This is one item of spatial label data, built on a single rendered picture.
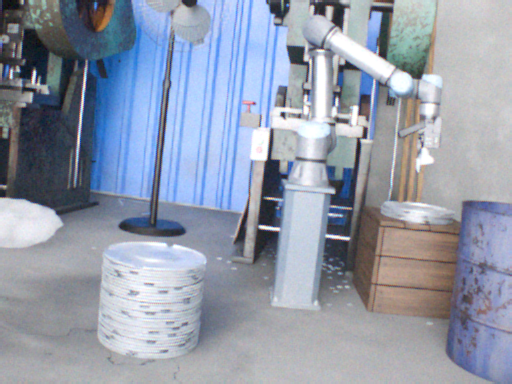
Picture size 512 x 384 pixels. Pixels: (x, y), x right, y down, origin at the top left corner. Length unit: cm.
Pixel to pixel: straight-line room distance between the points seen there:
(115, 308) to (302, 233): 78
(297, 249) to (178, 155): 222
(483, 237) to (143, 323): 97
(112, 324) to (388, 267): 105
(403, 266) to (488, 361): 55
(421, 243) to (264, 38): 234
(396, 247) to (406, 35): 96
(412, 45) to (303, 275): 114
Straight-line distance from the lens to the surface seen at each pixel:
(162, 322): 147
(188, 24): 305
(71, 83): 346
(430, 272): 212
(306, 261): 199
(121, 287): 146
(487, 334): 168
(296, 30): 271
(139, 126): 417
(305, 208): 195
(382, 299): 210
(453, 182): 403
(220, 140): 399
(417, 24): 248
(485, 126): 407
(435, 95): 207
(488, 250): 164
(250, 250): 256
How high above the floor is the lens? 63
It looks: 3 degrees down
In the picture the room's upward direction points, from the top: 6 degrees clockwise
